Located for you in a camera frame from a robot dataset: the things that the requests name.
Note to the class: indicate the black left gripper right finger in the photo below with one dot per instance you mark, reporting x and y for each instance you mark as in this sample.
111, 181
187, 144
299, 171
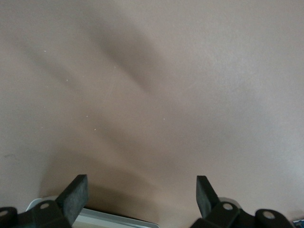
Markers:
206, 202

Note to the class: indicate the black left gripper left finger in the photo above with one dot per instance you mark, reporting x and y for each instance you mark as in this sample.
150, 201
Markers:
71, 202

